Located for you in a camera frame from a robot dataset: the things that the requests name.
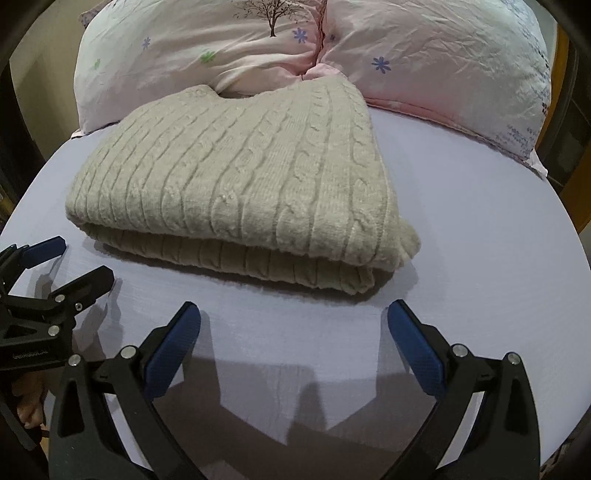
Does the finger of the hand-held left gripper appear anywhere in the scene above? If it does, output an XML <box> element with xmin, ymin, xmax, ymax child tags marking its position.
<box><xmin>0</xmin><ymin>265</ymin><xmax>116</xmax><ymax>346</ymax></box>
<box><xmin>0</xmin><ymin>236</ymin><xmax>68</xmax><ymax>278</ymax></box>

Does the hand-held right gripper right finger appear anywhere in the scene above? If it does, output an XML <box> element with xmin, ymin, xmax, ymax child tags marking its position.
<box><xmin>387</xmin><ymin>299</ymin><xmax>541</xmax><ymax>480</ymax></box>

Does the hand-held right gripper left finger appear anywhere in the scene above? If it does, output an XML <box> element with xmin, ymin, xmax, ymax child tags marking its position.
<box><xmin>48</xmin><ymin>301</ymin><xmax>204</xmax><ymax>480</ymax></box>

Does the beige cable knit sweater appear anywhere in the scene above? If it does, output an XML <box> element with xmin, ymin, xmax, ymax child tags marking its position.
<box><xmin>65</xmin><ymin>76</ymin><xmax>422</xmax><ymax>296</ymax></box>

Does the person's left hand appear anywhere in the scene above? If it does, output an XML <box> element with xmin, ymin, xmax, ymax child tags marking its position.
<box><xmin>14</xmin><ymin>372</ymin><xmax>49</xmax><ymax>429</ymax></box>

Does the lavender bed sheet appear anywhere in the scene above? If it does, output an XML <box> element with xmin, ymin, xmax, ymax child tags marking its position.
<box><xmin>0</xmin><ymin>99</ymin><xmax>588</xmax><ymax>480</ymax></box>

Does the pink pillow with tree print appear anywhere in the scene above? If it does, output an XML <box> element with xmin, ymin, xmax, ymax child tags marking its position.
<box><xmin>74</xmin><ymin>0</ymin><xmax>329</xmax><ymax>136</ymax></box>

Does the pink pillow with flower print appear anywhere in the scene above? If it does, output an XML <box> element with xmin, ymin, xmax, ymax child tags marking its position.
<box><xmin>302</xmin><ymin>0</ymin><xmax>553</xmax><ymax>180</ymax></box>

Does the wooden bed frame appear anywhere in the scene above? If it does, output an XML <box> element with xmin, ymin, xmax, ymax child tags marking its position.
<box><xmin>536</xmin><ymin>23</ymin><xmax>591</xmax><ymax>190</ymax></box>

